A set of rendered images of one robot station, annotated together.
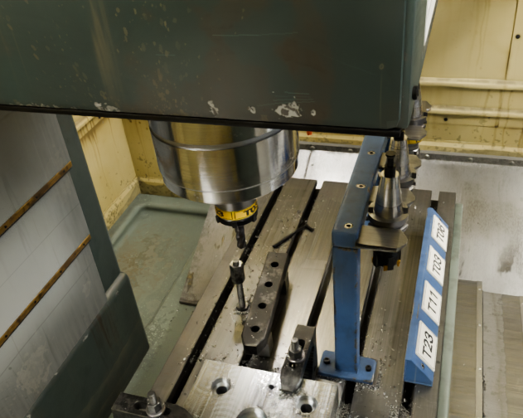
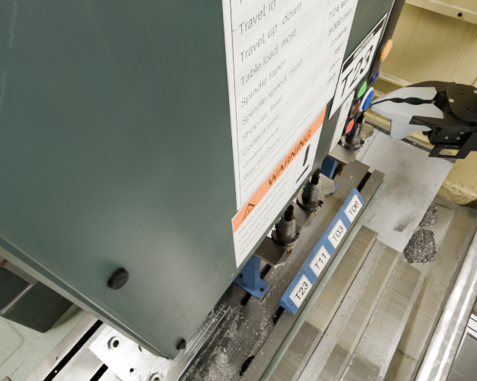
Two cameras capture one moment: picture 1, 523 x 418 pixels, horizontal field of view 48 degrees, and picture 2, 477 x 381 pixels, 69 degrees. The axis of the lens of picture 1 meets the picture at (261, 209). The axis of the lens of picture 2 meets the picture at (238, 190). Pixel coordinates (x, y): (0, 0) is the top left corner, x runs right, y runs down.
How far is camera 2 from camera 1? 0.45 m
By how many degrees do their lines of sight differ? 24
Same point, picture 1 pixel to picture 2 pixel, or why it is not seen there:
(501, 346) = (365, 284)
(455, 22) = (439, 48)
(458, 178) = (399, 155)
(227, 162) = not seen: hidden behind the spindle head
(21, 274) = not seen: hidden behind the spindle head
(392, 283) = (307, 232)
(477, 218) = (398, 188)
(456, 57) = (430, 73)
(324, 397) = (218, 311)
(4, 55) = not seen: outside the picture
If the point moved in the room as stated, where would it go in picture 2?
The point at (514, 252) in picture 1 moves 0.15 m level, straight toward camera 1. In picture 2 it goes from (410, 220) to (389, 247)
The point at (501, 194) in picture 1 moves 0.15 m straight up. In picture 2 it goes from (423, 177) to (441, 152)
